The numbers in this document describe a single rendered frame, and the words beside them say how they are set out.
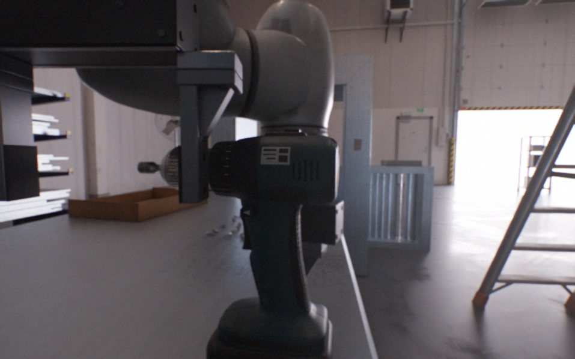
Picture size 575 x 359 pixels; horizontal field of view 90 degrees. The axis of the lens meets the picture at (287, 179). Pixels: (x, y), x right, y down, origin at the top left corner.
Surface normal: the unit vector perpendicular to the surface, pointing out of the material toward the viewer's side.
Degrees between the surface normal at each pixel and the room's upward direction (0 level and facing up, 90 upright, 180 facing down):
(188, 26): 90
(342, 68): 90
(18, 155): 90
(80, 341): 0
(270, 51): 74
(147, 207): 90
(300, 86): 98
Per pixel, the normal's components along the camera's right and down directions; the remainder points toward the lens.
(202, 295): 0.01, -1.00
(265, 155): -0.16, -0.18
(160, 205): 0.96, 0.03
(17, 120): 1.00, 0.01
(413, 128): -0.17, 0.07
